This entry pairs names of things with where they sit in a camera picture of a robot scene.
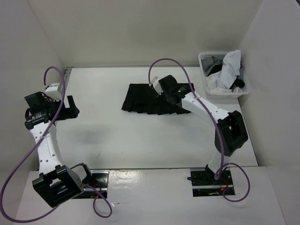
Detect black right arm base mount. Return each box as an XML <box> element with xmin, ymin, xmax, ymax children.
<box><xmin>187</xmin><ymin>168</ymin><xmax>235</xmax><ymax>197</ymax></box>

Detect dark garment in basket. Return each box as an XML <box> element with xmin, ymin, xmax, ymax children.
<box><xmin>230</xmin><ymin>64</ymin><xmax>246</xmax><ymax>92</ymax></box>

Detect aluminium table edge rail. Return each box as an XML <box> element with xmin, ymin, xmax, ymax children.
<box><xmin>90</xmin><ymin>167</ymin><xmax>205</xmax><ymax>172</ymax></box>

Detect white skirt in basket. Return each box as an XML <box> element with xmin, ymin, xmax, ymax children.
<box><xmin>206</xmin><ymin>50</ymin><xmax>241</xmax><ymax>90</ymax></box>

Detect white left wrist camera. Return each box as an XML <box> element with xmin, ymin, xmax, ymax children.
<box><xmin>45</xmin><ymin>82</ymin><xmax>61</xmax><ymax>94</ymax></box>

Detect black pleated skirt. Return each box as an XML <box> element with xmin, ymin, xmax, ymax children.
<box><xmin>121</xmin><ymin>83</ymin><xmax>190</xmax><ymax>115</ymax></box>

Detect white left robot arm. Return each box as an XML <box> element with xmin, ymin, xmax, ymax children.
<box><xmin>25</xmin><ymin>91</ymin><xmax>93</xmax><ymax>208</ymax></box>

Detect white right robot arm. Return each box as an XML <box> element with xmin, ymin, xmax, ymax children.
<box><xmin>151</xmin><ymin>75</ymin><xmax>248</xmax><ymax>184</ymax></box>

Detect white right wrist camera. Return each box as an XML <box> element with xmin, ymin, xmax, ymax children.
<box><xmin>150</xmin><ymin>76</ymin><xmax>163</xmax><ymax>95</ymax></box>

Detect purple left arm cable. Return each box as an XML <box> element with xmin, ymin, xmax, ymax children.
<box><xmin>0</xmin><ymin>67</ymin><xmax>113</xmax><ymax>222</ymax></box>

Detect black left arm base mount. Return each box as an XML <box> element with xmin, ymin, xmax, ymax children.
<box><xmin>75</xmin><ymin>170</ymin><xmax>109</xmax><ymax>199</ymax></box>

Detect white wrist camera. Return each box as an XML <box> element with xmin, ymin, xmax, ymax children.
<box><xmin>150</xmin><ymin>76</ymin><xmax>163</xmax><ymax>95</ymax></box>
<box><xmin>45</xmin><ymin>82</ymin><xmax>61</xmax><ymax>94</ymax></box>

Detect white plastic basket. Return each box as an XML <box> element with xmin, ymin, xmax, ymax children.
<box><xmin>198</xmin><ymin>52</ymin><xmax>251</xmax><ymax>98</ymax></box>

